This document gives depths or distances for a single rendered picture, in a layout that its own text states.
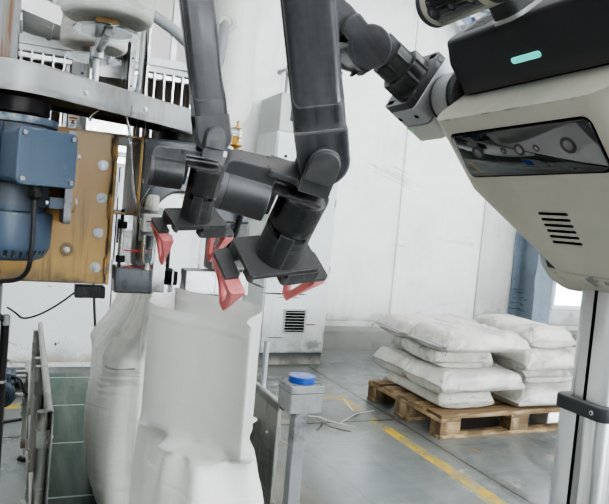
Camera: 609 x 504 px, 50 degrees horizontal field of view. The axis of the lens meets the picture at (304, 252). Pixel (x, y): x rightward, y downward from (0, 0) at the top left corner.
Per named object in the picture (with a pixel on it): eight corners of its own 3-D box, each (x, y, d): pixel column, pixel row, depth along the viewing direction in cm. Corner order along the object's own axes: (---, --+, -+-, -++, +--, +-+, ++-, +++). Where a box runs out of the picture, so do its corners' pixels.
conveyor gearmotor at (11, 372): (25, 412, 276) (28, 377, 275) (-14, 413, 270) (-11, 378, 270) (25, 392, 304) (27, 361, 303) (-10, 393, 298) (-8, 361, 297)
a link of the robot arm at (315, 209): (332, 209, 73) (332, 178, 77) (274, 192, 72) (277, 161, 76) (310, 250, 78) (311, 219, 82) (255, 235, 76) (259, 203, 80)
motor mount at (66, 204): (79, 225, 114) (85, 131, 113) (38, 222, 111) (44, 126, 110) (69, 219, 140) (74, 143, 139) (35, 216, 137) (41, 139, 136)
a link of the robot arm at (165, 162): (228, 128, 110) (219, 126, 118) (159, 114, 106) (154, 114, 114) (216, 198, 111) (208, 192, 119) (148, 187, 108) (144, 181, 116)
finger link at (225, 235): (178, 251, 126) (187, 209, 121) (211, 249, 130) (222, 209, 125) (191, 271, 121) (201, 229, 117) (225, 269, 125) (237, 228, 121)
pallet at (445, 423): (589, 428, 426) (591, 406, 425) (439, 440, 374) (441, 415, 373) (501, 392, 500) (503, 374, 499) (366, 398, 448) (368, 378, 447)
